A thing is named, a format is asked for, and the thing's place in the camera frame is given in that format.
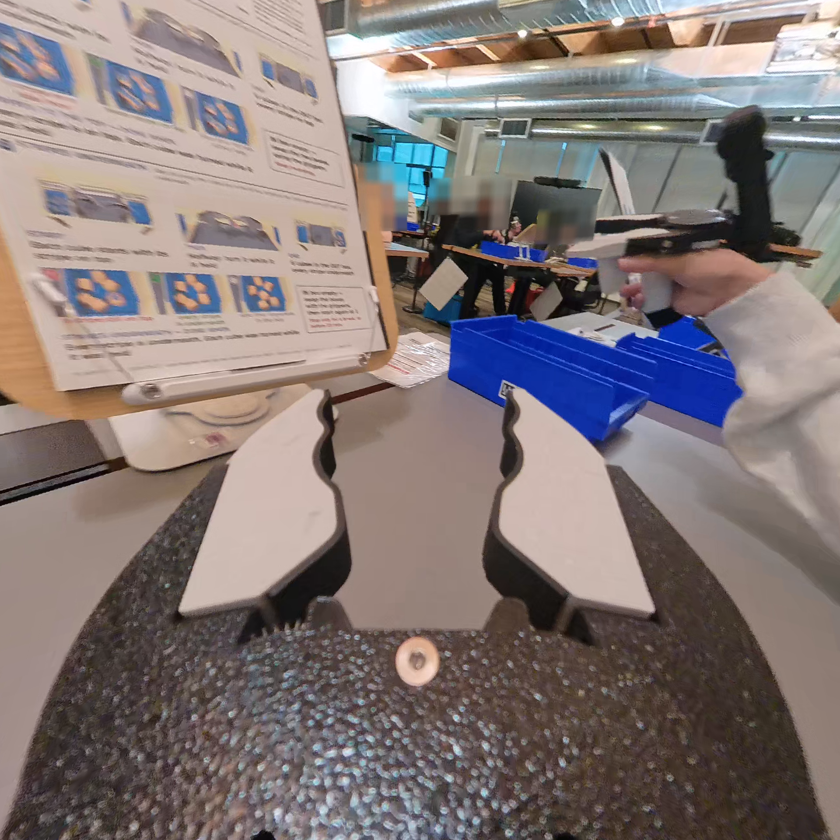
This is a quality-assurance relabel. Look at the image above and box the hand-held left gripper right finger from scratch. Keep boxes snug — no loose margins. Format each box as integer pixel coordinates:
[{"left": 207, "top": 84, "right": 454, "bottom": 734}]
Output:
[{"left": 482, "top": 388, "right": 658, "bottom": 634}]

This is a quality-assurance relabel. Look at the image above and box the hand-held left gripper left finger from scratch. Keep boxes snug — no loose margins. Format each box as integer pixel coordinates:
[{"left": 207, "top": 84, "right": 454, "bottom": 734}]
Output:
[{"left": 177, "top": 388, "right": 353, "bottom": 627}]

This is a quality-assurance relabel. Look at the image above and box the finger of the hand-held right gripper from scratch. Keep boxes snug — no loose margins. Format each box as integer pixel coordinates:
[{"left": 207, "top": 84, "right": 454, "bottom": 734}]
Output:
[
  {"left": 592, "top": 214, "right": 673, "bottom": 237},
  {"left": 564, "top": 234, "right": 634, "bottom": 294}
]

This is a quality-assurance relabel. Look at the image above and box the blue plastic bin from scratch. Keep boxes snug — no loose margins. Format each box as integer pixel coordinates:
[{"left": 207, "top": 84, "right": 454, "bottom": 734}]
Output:
[
  {"left": 617, "top": 316, "right": 746, "bottom": 427},
  {"left": 448, "top": 315, "right": 651, "bottom": 444}
]

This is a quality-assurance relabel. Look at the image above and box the person's right forearm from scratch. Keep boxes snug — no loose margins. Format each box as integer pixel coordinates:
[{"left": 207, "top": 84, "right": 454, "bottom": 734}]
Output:
[{"left": 702, "top": 272, "right": 840, "bottom": 559}]

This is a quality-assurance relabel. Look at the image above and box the person's right hand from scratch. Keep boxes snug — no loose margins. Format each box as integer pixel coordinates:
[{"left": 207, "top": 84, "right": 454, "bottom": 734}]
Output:
[{"left": 617, "top": 251, "right": 774, "bottom": 319}]

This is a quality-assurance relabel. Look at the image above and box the wooden desk with black legs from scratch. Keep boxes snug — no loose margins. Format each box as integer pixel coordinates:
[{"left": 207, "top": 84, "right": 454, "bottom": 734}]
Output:
[{"left": 443, "top": 243, "right": 598, "bottom": 316}]

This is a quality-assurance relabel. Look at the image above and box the tilted white display board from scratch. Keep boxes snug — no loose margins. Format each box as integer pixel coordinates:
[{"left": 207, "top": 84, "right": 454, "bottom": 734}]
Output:
[{"left": 597, "top": 147, "right": 641, "bottom": 217}]

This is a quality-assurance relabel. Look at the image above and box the small blue bin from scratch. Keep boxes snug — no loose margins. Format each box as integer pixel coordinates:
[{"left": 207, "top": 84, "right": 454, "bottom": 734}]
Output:
[{"left": 479, "top": 239, "right": 549, "bottom": 263}]

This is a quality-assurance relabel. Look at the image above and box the printed paper sheet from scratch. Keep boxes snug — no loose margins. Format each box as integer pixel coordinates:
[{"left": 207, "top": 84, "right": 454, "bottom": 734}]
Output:
[{"left": 371, "top": 331, "right": 454, "bottom": 388}]

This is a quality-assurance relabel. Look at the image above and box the wooden document stand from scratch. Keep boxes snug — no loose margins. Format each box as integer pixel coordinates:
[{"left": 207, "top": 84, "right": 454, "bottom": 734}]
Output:
[{"left": 0, "top": 0, "right": 400, "bottom": 473}]

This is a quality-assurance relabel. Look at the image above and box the printed instruction sheet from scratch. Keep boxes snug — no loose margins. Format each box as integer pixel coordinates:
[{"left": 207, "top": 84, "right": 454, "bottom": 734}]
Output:
[{"left": 0, "top": 0, "right": 388, "bottom": 392}]

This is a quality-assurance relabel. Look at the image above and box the black wall monitor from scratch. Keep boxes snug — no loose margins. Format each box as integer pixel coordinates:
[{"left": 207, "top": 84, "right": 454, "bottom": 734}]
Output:
[{"left": 508, "top": 178, "right": 603, "bottom": 247}]

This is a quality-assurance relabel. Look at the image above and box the silver air duct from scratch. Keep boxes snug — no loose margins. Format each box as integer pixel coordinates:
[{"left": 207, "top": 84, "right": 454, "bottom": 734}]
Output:
[
  {"left": 410, "top": 92, "right": 840, "bottom": 148},
  {"left": 387, "top": 49, "right": 840, "bottom": 99}
]

